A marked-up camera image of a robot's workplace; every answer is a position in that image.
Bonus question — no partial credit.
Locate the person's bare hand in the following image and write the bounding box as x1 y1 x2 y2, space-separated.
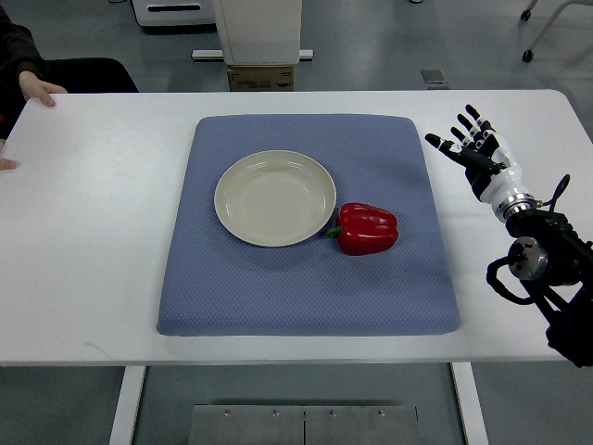
19 70 67 108

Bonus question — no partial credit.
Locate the grey floor plate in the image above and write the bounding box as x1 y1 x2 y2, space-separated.
421 70 449 90

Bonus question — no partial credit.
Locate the white table leg left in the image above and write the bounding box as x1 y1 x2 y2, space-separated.
108 366 146 445

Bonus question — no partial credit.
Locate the person's fingertip at edge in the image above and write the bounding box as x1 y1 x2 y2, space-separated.
0 159 18 172

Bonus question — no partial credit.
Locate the white device with slot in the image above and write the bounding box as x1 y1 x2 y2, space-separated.
131 0 216 28

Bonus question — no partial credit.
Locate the black office chair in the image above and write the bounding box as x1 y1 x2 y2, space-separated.
47 57 139 94

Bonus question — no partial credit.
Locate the white wheeled chair base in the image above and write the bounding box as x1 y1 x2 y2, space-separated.
520 0 592 64

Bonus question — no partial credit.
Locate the white table leg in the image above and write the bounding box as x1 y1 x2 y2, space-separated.
450 362 489 445
108 366 146 445

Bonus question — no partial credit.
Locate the blue fabric mat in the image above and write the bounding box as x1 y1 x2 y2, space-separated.
157 114 460 337

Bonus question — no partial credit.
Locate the white machine column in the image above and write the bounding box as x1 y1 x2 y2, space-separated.
192 0 314 66

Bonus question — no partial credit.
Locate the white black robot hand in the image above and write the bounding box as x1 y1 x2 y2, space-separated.
425 105 536 223

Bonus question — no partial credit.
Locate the cream round plate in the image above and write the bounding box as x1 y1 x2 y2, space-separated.
214 150 336 248

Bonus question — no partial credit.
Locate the black cable loop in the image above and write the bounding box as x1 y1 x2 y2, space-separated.
536 173 572 210

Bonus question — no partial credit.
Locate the red bell pepper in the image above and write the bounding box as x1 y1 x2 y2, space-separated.
325 202 399 256

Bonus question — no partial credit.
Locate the metal base plate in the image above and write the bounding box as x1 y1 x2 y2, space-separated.
188 404 421 444

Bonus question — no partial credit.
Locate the person's dark sleeve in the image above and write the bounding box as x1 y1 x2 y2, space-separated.
1 7 47 138

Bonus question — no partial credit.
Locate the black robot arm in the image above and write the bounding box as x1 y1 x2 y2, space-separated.
486 209 592 367

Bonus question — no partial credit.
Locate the white table leg right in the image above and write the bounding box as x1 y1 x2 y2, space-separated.
450 362 489 445

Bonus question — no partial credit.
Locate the cardboard box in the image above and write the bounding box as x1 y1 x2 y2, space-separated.
227 66 295 92

